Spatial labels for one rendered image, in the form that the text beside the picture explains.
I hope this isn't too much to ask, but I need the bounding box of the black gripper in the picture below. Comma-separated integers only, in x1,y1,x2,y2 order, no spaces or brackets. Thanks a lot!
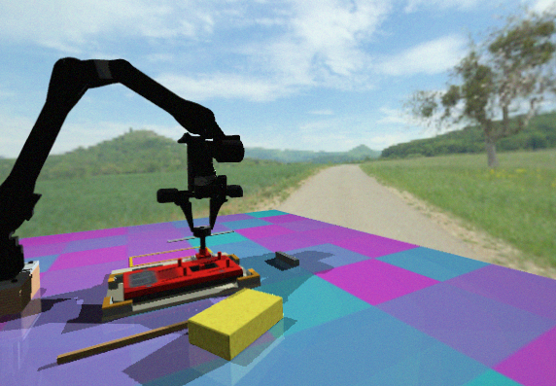
156,162,243,232

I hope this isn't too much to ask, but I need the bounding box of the yellow rectangular block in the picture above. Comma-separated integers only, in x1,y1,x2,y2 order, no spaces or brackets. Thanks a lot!
188,288,283,361

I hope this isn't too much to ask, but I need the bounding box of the black and grey wheel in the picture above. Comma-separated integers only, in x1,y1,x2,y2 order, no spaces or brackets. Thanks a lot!
193,226,211,237

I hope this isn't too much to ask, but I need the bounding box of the brown long thin rod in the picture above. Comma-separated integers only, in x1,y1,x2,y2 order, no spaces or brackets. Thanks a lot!
57,321,189,364

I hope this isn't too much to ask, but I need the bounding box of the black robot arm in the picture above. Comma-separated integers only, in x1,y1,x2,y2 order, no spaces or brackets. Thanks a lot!
0,56,245,281

